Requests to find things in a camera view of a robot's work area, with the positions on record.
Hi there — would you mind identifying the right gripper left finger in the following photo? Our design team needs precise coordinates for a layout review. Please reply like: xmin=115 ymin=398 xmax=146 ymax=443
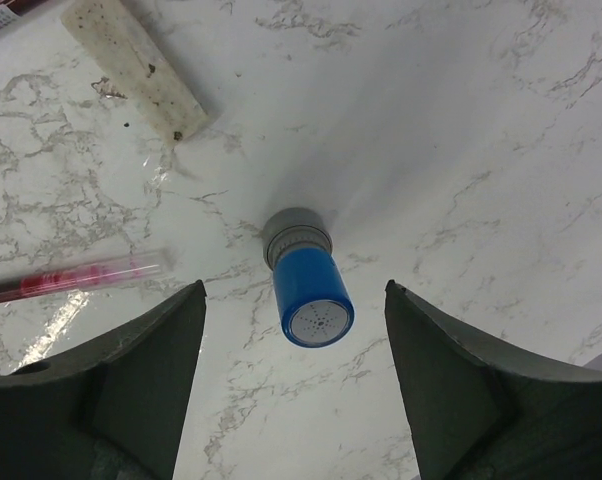
xmin=0 ymin=281 xmax=206 ymax=479

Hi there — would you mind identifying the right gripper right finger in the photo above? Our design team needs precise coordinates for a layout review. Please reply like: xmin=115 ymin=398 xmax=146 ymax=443
xmin=385 ymin=282 xmax=602 ymax=479

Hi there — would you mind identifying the blue-capped small bottle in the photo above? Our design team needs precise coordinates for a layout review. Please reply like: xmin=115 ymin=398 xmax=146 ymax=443
xmin=263 ymin=207 xmax=355 ymax=349

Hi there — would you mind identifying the red pen lower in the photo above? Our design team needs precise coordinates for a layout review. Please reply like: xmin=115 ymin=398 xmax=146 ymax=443
xmin=0 ymin=250 xmax=172 ymax=303

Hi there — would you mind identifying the red pen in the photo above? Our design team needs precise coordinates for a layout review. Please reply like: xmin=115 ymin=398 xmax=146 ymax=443
xmin=0 ymin=0 xmax=64 ymax=38
xmin=0 ymin=250 xmax=172 ymax=303

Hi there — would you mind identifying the red pen upper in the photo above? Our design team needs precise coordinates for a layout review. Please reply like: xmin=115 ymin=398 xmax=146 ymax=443
xmin=0 ymin=0 xmax=64 ymax=38

